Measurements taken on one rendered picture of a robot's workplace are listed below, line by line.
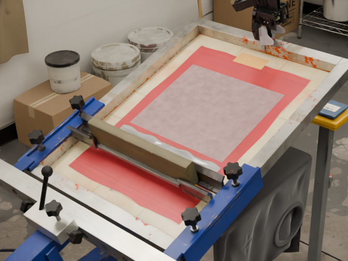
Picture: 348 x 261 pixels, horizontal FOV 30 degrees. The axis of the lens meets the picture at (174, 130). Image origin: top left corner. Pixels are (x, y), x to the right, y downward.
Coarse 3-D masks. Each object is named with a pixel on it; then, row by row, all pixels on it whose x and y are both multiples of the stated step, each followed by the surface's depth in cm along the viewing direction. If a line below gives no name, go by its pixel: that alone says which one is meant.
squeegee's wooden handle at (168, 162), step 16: (96, 128) 175; (112, 128) 172; (112, 144) 175; (128, 144) 168; (144, 144) 165; (144, 160) 168; (160, 160) 162; (176, 160) 159; (176, 176) 162; (192, 176) 159
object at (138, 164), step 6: (102, 144) 179; (108, 150) 176; (114, 150) 176; (120, 156) 174; (126, 156) 173; (132, 162) 171; (138, 162) 170; (144, 168) 168; (150, 168) 168; (156, 174) 166; (162, 174) 165; (168, 180) 163; (174, 180) 163; (180, 186) 162
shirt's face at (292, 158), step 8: (288, 152) 201; (296, 152) 201; (304, 152) 201; (280, 160) 198; (288, 160) 198; (296, 160) 197; (304, 160) 197; (272, 168) 194; (280, 168) 194; (288, 168) 194; (264, 176) 191; (272, 176) 191; (280, 176) 191; (264, 184) 187; (272, 184) 187; (264, 192) 184; (256, 200) 181
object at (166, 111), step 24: (192, 72) 200; (216, 72) 198; (240, 72) 196; (168, 96) 194; (192, 96) 192; (216, 96) 190; (120, 120) 191; (144, 120) 189; (168, 120) 186; (192, 120) 184; (72, 168) 180; (96, 168) 178; (120, 168) 176; (120, 192) 169
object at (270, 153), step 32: (192, 32) 212; (224, 32) 207; (160, 64) 205; (320, 64) 187; (128, 96) 198; (320, 96) 175; (288, 128) 169; (256, 160) 163; (64, 192) 169; (128, 224) 156
